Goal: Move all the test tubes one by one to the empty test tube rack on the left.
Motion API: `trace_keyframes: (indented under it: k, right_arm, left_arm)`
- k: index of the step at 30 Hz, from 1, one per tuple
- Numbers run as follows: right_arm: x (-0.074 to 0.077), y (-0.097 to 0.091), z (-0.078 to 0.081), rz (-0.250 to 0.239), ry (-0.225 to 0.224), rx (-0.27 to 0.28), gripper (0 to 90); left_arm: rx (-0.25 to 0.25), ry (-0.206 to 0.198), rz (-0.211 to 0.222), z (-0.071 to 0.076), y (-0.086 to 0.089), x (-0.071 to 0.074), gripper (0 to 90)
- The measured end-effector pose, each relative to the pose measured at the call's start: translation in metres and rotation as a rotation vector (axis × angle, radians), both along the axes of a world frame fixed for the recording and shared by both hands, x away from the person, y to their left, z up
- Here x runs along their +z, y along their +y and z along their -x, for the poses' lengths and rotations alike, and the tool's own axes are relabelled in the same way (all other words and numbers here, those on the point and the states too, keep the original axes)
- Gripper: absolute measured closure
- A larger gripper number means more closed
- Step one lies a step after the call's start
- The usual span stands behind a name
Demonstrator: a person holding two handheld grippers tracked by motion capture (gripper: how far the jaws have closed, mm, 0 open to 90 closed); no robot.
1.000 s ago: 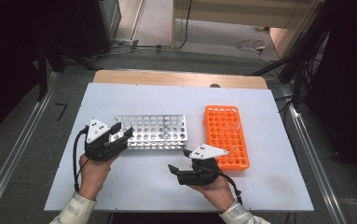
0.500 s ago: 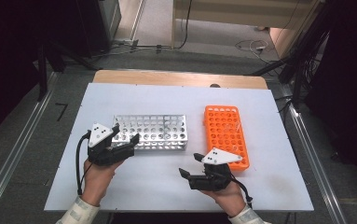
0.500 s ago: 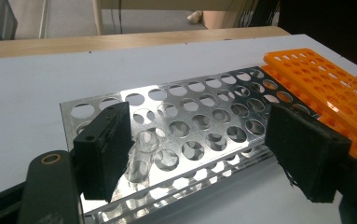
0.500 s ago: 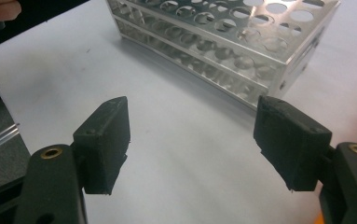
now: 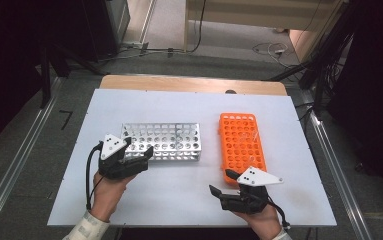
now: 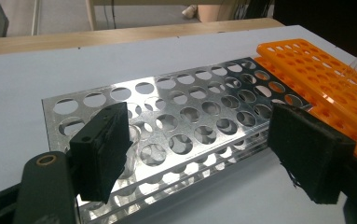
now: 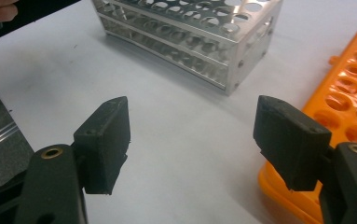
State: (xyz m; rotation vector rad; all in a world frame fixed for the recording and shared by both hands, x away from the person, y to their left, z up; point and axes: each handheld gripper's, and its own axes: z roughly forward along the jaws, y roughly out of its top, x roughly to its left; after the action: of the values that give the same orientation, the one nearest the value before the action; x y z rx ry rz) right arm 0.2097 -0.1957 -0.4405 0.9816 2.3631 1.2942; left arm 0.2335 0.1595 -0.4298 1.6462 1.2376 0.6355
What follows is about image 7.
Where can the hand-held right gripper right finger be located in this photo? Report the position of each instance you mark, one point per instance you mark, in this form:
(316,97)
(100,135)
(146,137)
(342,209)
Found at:
(291,143)

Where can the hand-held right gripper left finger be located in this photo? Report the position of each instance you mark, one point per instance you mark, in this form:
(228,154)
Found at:
(103,149)

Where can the orange plastic test tube rack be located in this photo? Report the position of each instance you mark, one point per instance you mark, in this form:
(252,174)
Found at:
(322,109)

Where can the silver metal test tube rack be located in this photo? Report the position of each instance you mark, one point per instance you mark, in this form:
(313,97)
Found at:
(198,32)

